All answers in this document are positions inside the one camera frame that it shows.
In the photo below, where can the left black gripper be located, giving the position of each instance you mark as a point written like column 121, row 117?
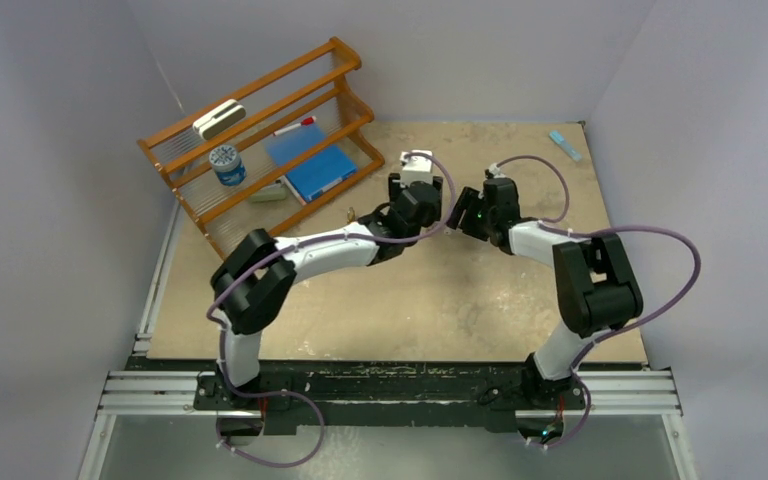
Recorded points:
column 395, row 187

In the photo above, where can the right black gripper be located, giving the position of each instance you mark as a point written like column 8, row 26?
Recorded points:
column 468, row 200

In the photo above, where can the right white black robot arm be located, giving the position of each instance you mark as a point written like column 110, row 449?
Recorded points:
column 597, row 291

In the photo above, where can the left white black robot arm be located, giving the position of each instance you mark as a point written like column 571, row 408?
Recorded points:
column 251, row 286

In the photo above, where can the blue book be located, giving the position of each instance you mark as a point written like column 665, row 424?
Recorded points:
column 317, row 175

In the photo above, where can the light blue eraser block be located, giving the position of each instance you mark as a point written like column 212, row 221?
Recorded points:
column 561, row 142

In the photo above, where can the red capped marker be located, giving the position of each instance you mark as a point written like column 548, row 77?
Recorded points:
column 310, row 120

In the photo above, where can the pale green roll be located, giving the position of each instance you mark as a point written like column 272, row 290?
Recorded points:
column 270, row 193

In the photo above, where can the orange wooden rack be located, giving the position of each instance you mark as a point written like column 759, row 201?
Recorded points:
column 314, row 84

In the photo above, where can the blue lidded jar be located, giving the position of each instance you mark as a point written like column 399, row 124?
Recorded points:
column 227, row 165

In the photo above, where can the white board eraser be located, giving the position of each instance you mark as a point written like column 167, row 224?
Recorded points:
column 219, row 119

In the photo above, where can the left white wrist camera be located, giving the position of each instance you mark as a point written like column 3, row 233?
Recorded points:
column 416, row 166

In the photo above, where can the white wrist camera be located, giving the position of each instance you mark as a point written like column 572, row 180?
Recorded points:
column 493, row 171
column 416, row 166

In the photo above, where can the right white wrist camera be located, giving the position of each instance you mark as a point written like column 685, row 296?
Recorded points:
column 493, row 171

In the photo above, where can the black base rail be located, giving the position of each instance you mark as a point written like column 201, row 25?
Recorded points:
column 294, row 393

